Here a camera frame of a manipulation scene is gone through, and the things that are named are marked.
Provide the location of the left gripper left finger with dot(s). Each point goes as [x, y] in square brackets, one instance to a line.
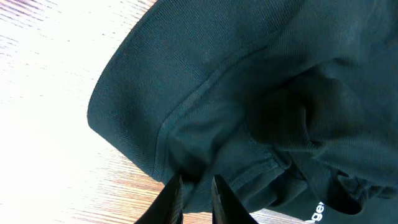
[167, 208]

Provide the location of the black t-shirt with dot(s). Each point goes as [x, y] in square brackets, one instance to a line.
[292, 102]

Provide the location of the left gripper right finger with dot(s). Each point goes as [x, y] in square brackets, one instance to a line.
[227, 209]

